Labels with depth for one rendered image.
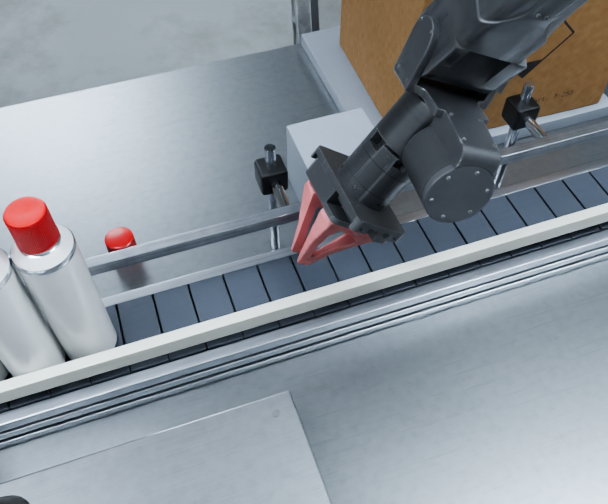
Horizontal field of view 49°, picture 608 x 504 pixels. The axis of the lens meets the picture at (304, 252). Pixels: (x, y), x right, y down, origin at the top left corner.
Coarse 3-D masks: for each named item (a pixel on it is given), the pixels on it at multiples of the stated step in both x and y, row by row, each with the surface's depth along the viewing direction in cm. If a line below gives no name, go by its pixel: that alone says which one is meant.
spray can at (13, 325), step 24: (0, 264) 53; (0, 288) 53; (24, 288) 56; (0, 312) 54; (24, 312) 56; (0, 336) 56; (24, 336) 58; (48, 336) 61; (24, 360) 60; (48, 360) 62
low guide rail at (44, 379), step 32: (544, 224) 72; (576, 224) 73; (448, 256) 70; (480, 256) 71; (320, 288) 67; (352, 288) 67; (224, 320) 65; (256, 320) 66; (128, 352) 63; (160, 352) 64; (0, 384) 61; (32, 384) 61
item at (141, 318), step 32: (544, 192) 80; (576, 192) 80; (416, 224) 77; (448, 224) 77; (480, 224) 77; (512, 224) 77; (288, 256) 74; (352, 256) 74; (384, 256) 74; (416, 256) 74; (512, 256) 74; (192, 288) 71; (224, 288) 71; (256, 288) 71; (288, 288) 71; (384, 288) 71; (128, 320) 69; (160, 320) 69; (192, 320) 69; (288, 320) 69; (192, 352) 67; (64, 384) 65
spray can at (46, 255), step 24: (24, 216) 51; (48, 216) 52; (24, 240) 51; (48, 240) 52; (72, 240) 55; (24, 264) 53; (48, 264) 53; (72, 264) 55; (48, 288) 55; (72, 288) 56; (96, 288) 61; (48, 312) 58; (72, 312) 58; (96, 312) 61; (72, 336) 61; (96, 336) 63
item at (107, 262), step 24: (528, 144) 73; (552, 144) 73; (576, 144) 75; (264, 216) 67; (288, 216) 67; (168, 240) 65; (192, 240) 65; (216, 240) 66; (96, 264) 63; (120, 264) 64
